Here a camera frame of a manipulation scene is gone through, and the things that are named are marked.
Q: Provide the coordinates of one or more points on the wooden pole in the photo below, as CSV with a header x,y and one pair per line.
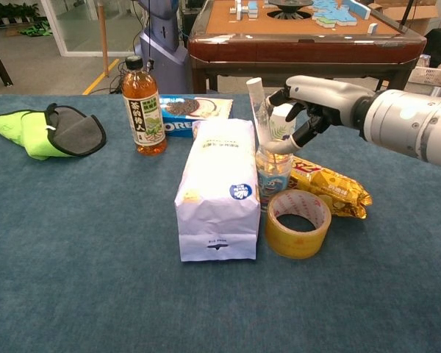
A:
x,y
103,36

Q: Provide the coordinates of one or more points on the white paper bag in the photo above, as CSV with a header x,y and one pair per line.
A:
x,y
220,184

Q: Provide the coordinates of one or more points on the amber tea bottle black cap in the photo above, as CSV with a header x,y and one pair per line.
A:
x,y
143,110

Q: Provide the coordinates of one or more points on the golden snack packet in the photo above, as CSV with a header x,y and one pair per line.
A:
x,y
338,187

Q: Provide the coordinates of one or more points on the yellow packing tape roll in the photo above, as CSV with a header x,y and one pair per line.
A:
x,y
297,244

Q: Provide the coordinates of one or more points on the grey cloth black trim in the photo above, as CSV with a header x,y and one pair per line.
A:
x,y
75,132

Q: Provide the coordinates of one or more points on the blue Oreo cookie box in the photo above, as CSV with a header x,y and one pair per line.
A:
x,y
180,110

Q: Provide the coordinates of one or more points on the potted green plants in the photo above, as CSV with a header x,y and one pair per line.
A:
x,y
11,13

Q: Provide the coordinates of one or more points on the brown mahjong table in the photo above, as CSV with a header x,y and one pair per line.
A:
x,y
301,48

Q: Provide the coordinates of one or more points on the blue mahjong tile pile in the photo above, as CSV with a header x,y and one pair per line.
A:
x,y
334,13

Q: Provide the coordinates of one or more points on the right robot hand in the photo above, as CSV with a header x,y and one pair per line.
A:
x,y
327,93

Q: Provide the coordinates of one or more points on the white paper cup leaf print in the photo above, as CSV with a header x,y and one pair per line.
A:
x,y
281,125

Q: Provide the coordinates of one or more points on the cardboard box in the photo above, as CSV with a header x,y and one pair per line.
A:
x,y
422,14

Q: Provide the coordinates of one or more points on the standing blue mahjong tile group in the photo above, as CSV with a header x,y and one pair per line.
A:
x,y
244,8

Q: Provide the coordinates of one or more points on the white tube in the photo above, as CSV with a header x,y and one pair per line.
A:
x,y
261,110

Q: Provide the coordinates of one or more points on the black mahjong table centre disc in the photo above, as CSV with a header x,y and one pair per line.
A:
x,y
290,5

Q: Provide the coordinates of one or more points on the white plastic basket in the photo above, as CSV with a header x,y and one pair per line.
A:
x,y
431,75

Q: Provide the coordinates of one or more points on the green fabric on floor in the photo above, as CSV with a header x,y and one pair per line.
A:
x,y
36,28

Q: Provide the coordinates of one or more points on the clear jar cartoon label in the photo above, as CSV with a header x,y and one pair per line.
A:
x,y
273,184

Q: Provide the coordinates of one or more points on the single blue mahjong tile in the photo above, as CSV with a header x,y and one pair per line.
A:
x,y
372,28

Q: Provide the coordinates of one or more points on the lime green microfiber cloth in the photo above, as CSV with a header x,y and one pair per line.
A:
x,y
31,136

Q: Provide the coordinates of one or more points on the purple robot pedestal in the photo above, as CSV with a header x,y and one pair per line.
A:
x,y
165,40

